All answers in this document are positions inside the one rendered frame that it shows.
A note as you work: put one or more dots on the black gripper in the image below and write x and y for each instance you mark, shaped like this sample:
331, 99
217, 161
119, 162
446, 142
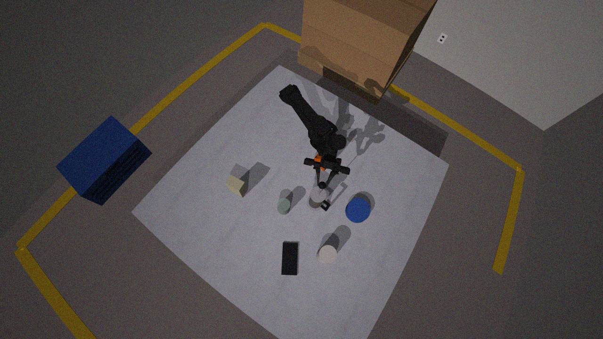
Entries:
317, 165

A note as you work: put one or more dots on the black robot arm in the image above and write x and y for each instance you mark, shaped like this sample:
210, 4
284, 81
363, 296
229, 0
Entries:
319, 129

